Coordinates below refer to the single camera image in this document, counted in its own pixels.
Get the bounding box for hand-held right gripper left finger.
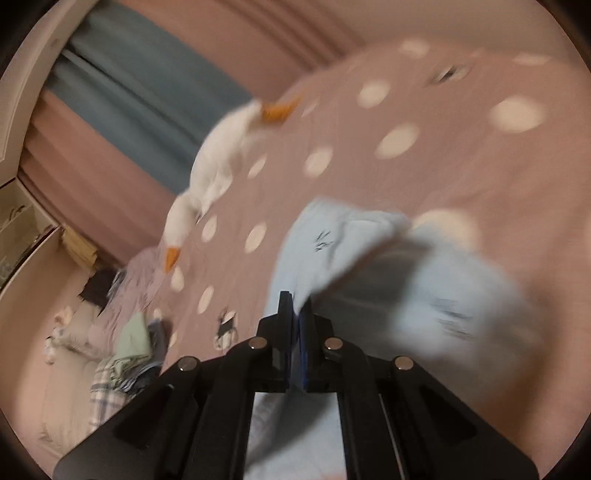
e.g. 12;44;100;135
52;291;295;480

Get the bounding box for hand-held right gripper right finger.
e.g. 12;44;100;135
298;295;540;480

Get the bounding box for light blue denim shorts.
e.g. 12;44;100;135
242;198;546;480

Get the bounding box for folded grey-blue garment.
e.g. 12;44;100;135
147;318;169;367

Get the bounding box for folded green garment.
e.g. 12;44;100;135
115;313;153;366

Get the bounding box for folded dark jeans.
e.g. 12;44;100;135
113;364;161;398

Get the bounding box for striped pink cloth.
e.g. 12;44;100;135
99;247;175;334

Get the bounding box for white goose plush toy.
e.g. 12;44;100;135
159;90;305;273

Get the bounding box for plaid cloth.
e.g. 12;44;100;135
89;356;137;428

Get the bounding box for dark cloth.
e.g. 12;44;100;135
79;268;122;309

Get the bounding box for pink polka-dot blanket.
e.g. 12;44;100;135
99;37;591;480

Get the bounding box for pink curtain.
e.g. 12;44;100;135
18;0;352;268

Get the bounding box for blue curtain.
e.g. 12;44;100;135
44;7;254;195

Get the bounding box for white cabinet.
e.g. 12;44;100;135
0;0;100;296

